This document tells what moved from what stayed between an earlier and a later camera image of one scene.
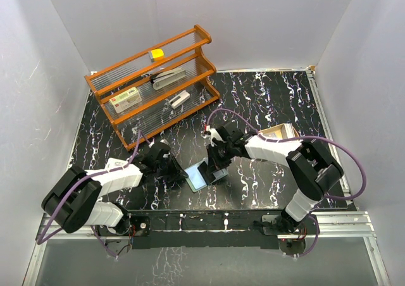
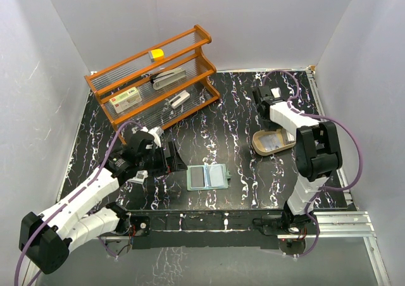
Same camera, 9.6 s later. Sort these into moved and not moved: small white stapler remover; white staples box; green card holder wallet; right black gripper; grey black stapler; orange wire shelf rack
Moved: green card holder wallet; right black gripper
Not moved: small white stapler remover; white staples box; orange wire shelf rack; grey black stapler
